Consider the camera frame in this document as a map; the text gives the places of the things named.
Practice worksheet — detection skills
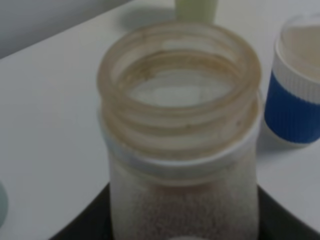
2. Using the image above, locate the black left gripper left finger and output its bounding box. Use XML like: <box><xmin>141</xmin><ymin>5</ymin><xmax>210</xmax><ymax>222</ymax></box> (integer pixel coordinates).
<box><xmin>52</xmin><ymin>184</ymin><xmax>113</xmax><ymax>240</ymax></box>

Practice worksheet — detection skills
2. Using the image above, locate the teal plastic cup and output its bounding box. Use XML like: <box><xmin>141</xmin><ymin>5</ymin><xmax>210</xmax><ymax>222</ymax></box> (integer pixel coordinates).
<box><xmin>0</xmin><ymin>182</ymin><xmax>9</xmax><ymax>227</ymax></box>

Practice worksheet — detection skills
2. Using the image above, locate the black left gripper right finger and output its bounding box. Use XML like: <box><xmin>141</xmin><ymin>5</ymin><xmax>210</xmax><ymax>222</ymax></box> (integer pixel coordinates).
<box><xmin>258</xmin><ymin>186</ymin><xmax>320</xmax><ymax>240</ymax></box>

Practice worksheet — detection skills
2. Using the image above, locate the light green plastic cup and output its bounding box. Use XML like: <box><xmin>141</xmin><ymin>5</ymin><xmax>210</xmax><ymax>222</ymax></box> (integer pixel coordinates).
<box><xmin>175</xmin><ymin>0</ymin><xmax>218</xmax><ymax>24</ymax></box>

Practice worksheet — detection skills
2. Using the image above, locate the blue sleeved white cup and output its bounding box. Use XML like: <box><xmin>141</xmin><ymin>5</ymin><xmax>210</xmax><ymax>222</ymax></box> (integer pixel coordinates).
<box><xmin>264</xmin><ymin>13</ymin><xmax>320</xmax><ymax>147</ymax></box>

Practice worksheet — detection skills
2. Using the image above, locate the clear plastic drink bottle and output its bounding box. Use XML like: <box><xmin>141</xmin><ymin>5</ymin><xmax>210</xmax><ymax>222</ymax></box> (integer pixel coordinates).
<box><xmin>97</xmin><ymin>21</ymin><xmax>263</xmax><ymax>240</ymax></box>

